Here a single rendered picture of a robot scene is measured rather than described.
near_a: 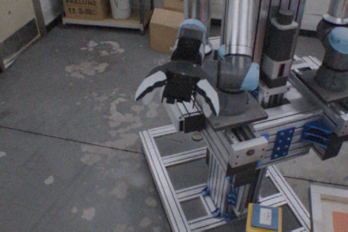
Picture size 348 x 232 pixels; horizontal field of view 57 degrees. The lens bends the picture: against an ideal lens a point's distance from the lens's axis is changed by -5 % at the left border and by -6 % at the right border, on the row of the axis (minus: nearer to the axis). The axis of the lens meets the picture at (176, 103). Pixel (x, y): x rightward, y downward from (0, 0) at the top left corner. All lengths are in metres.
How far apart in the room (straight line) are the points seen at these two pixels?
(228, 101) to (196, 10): 0.35
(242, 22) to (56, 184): 2.17
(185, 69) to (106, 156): 2.23
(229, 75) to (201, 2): 0.29
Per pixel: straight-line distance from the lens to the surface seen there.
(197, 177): 2.40
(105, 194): 2.61
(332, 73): 1.48
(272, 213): 1.35
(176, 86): 0.69
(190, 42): 0.66
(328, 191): 1.46
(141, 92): 0.62
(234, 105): 1.23
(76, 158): 2.90
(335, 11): 1.53
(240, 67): 0.88
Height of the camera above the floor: 2.05
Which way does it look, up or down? 38 degrees down
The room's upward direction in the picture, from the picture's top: straight up
